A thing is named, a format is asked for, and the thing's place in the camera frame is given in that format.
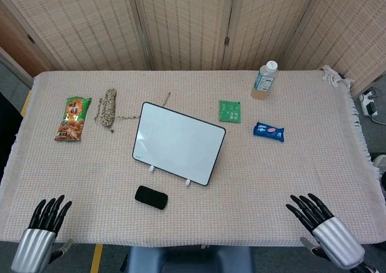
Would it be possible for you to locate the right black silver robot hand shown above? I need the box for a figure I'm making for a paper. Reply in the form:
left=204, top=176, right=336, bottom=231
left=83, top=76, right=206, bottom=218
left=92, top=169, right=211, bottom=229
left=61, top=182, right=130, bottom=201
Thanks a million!
left=285, top=193, right=366, bottom=269

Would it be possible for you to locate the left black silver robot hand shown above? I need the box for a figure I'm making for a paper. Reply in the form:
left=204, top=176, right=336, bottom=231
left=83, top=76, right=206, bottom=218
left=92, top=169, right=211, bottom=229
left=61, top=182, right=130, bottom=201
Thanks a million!
left=10, top=194, right=75, bottom=273

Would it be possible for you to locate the black eraser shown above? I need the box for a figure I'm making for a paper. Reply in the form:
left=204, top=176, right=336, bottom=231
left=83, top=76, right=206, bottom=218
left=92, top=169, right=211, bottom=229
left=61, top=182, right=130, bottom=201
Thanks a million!
left=134, top=185, right=169, bottom=210

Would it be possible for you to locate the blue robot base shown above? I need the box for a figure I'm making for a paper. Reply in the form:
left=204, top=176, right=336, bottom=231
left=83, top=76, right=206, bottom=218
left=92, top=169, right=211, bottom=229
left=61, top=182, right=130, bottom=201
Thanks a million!
left=120, top=245, right=257, bottom=273

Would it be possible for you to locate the beige woven tablecloth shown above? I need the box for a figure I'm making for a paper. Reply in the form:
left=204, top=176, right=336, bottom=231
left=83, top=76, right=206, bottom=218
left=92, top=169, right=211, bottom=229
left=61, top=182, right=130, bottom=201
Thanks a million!
left=0, top=65, right=382, bottom=247

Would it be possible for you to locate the blue cookie packet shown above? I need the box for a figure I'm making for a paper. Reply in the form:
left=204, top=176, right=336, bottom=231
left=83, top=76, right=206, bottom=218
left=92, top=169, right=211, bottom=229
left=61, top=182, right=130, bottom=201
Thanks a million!
left=253, top=121, right=285, bottom=143

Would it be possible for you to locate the green orange snack bag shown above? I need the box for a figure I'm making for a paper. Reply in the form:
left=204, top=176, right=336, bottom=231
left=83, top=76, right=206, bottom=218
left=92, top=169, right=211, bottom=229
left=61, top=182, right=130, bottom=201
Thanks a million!
left=54, top=96, right=92, bottom=143

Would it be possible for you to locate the white power strip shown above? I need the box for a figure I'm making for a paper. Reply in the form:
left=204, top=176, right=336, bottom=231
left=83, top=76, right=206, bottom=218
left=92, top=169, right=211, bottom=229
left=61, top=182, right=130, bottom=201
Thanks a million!
left=358, top=89, right=379, bottom=117

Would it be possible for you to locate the green flat packet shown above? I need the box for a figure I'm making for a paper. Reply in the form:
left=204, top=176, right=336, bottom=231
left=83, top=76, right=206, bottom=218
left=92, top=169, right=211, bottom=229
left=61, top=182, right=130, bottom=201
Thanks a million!
left=218, top=99, right=242, bottom=124

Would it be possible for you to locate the clear plastic drink bottle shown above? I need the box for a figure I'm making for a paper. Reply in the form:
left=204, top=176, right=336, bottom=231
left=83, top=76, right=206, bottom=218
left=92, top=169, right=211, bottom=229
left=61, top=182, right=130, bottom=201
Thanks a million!
left=250, top=60, right=279, bottom=101

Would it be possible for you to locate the woven folding screen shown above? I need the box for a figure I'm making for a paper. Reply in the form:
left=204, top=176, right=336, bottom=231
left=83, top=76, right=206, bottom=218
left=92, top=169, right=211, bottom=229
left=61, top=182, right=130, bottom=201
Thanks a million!
left=0, top=0, right=386, bottom=98

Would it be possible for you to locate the beige twine rope bundle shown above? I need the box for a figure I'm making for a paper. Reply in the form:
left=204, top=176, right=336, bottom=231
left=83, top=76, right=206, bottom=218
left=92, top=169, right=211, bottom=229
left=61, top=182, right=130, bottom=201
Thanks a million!
left=93, top=87, right=172, bottom=134

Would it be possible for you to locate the white board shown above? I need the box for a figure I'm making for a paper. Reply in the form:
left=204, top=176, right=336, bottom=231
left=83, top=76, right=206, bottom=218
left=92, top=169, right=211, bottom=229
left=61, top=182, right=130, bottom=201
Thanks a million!
left=131, top=101, right=227, bottom=187

